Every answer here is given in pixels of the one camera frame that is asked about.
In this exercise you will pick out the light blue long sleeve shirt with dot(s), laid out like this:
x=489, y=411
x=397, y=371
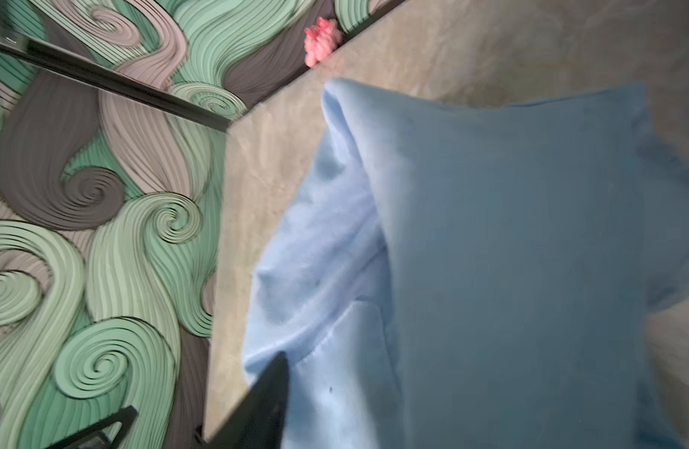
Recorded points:
x=449, y=277

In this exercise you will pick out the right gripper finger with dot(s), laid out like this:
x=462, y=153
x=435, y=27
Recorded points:
x=258, y=421

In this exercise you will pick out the pink toy at back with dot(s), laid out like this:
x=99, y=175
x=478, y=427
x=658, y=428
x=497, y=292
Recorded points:
x=321, y=40

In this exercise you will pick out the black frame post left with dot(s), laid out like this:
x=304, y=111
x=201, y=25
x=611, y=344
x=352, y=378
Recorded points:
x=77, y=68

